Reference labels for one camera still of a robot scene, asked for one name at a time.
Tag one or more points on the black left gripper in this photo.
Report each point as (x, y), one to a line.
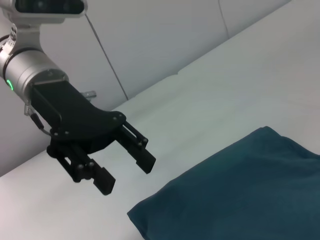
(72, 117)

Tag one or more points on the small silver metal fitting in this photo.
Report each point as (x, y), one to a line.
(90, 94)

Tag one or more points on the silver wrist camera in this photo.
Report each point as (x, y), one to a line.
(50, 6)

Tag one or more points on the teal blue t-shirt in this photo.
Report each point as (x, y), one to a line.
(237, 187)

